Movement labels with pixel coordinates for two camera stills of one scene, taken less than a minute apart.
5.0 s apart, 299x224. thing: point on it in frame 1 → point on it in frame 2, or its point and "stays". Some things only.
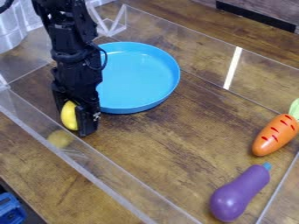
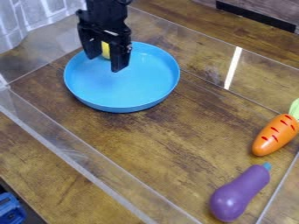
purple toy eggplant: (229, 199) stays
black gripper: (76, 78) → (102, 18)
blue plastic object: (12, 210) stays
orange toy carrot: (279, 132) stays
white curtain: (18, 18) stays
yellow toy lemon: (68, 115) → (105, 50)
